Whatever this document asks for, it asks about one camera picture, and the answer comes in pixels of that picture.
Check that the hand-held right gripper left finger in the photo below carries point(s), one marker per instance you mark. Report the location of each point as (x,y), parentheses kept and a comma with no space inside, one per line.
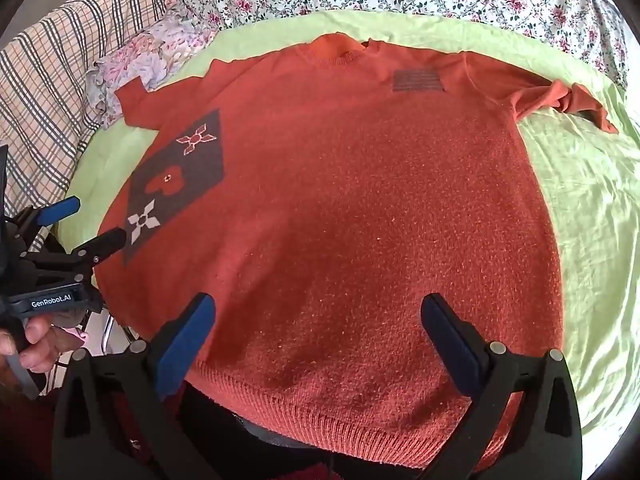
(184,346)

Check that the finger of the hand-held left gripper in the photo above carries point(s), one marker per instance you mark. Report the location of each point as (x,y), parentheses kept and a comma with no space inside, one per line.
(64,208)
(107,241)

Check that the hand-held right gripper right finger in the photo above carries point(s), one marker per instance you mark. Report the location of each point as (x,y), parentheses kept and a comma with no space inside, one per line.
(450,341)

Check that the purple floral pillow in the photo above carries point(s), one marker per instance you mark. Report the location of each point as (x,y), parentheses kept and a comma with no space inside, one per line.
(145,55)

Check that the person's left hand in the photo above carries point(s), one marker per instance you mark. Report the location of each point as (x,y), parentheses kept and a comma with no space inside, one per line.
(31,342)

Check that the person's dark red clothing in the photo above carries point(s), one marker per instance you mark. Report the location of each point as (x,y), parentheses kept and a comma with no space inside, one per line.
(25,440)

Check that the light green bedsheet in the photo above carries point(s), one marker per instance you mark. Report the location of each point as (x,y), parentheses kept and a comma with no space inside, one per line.
(590,210)

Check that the metal tube frame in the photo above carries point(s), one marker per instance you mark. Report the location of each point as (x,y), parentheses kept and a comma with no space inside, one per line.
(108,331)

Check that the orange knit sweater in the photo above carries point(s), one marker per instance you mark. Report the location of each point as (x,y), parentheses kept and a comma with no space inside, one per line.
(350,210)

